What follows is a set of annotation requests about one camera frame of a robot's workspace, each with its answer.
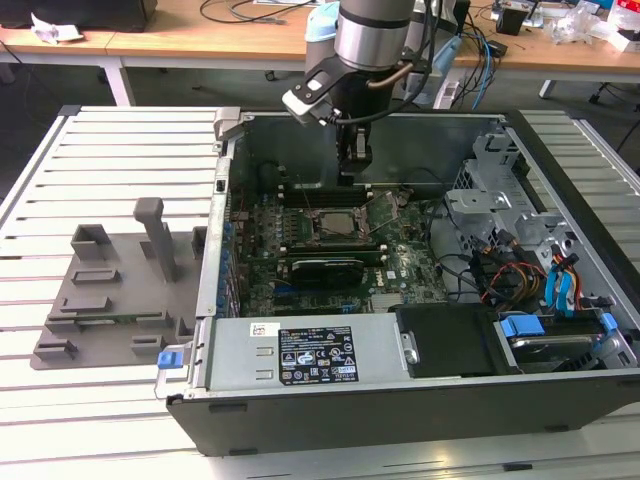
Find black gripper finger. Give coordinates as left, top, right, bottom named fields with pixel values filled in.
left=337, top=123, right=359, bottom=187

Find thin wire locking lever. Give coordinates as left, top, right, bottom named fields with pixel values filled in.
left=296, top=174, right=316, bottom=213

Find metal socket cover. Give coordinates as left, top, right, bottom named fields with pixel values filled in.
left=359, top=191, right=402, bottom=235

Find CPU socket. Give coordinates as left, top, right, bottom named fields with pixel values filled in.
left=309, top=206, right=370, bottom=247

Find white power strip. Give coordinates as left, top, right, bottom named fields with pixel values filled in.
left=432, top=79, right=462, bottom=110

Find black graphics card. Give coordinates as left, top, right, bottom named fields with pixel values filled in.
left=288, top=257, right=367, bottom=290

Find green motherboard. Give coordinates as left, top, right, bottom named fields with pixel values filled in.
left=227, top=189, right=451, bottom=319

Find silver metal drive cage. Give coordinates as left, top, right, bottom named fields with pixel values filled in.
left=443, top=132, right=581, bottom=281

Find black square container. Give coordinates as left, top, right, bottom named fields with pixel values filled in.
left=496, top=5, right=527, bottom=36

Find black plastic drive cover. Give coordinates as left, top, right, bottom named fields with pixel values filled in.
left=394, top=304, right=504, bottom=380

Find silver power supply unit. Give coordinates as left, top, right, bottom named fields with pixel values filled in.
left=185, top=313, right=420, bottom=401

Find clear plastic packaging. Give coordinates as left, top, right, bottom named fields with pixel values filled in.
left=547, top=2, right=624, bottom=47

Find hard disk in blue carrier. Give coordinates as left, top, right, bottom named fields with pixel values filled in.
left=497, top=312, right=626, bottom=374

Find grey parts rack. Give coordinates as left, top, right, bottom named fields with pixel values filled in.
left=27, top=197, right=209, bottom=372

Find office chair base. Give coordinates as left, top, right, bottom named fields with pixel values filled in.
left=588, top=79, right=640, bottom=106

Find black open PC case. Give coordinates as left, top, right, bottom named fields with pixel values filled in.
left=153, top=107, right=640, bottom=459

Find black white box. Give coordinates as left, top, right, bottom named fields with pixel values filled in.
left=613, top=27, right=640, bottom=52

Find red white box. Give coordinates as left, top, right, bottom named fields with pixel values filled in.
left=607, top=0, right=640, bottom=26

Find green RAM stick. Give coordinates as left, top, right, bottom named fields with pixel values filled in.
left=47, top=312, right=169, bottom=326

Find large black box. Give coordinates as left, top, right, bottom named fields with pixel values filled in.
left=0, top=0, right=159, bottom=32

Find crumpled white paper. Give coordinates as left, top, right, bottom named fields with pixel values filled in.
left=29, top=12, right=85, bottom=46

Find small grey wrist camera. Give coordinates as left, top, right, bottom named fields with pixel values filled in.
left=351, top=127, right=375, bottom=174

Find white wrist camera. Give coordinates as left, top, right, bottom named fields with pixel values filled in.
left=281, top=74, right=342, bottom=126

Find black camera cable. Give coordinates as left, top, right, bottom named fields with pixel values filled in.
left=329, top=0, right=437, bottom=125

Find black wire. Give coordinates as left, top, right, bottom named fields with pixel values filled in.
left=427, top=197, right=484, bottom=304

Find blue cable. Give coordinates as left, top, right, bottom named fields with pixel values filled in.
left=469, top=24, right=496, bottom=112

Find wooden desk white frame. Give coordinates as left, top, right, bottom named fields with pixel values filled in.
left=449, top=0, right=640, bottom=104
left=0, top=0, right=311, bottom=109

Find red yellow power wires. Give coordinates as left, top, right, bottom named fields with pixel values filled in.
left=482, top=259, right=549, bottom=307

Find blue flat wire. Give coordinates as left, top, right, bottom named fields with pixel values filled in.
left=558, top=254, right=582, bottom=321
left=544, top=264, right=565, bottom=315

